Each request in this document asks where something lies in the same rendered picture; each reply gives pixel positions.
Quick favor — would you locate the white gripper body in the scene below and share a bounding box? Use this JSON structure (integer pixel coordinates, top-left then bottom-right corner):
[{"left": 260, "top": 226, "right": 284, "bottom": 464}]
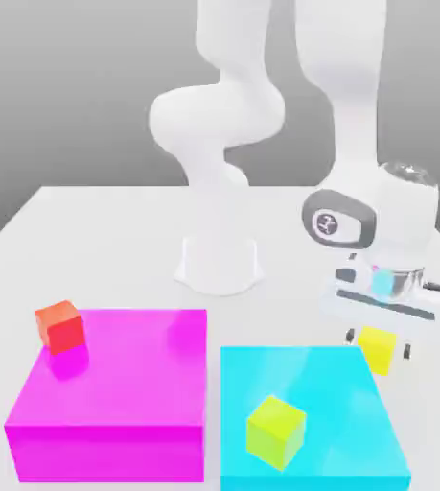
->
[{"left": 317, "top": 280, "right": 440, "bottom": 340}]

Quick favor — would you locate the small yellow cube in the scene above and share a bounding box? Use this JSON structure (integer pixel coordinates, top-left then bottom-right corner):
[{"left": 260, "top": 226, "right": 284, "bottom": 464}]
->
[{"left": 358, "top": 325, "right": 398, "bottom": 377}]

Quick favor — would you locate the small lime cube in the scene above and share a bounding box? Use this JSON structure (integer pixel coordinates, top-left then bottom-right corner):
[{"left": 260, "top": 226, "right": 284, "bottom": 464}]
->
[{"left": 245, "top": 394, "right": 308, "bottom": 472}]

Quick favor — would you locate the small red cube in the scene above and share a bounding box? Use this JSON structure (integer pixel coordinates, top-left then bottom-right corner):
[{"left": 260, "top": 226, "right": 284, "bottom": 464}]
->
[{"left": 35, "top": 299, "right": 86, "bottom": 357}]

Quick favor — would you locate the large cyan box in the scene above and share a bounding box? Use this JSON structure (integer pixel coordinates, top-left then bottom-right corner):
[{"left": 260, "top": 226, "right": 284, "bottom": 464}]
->
[{"left": 219, "top": 345, "right": 413, "bottom": 491}]

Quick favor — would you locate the large magenta box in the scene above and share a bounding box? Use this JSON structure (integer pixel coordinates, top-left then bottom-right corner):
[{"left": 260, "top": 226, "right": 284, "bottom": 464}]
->
[{"left": 3, "top": 308, "right": 208, "bottom": 484}]

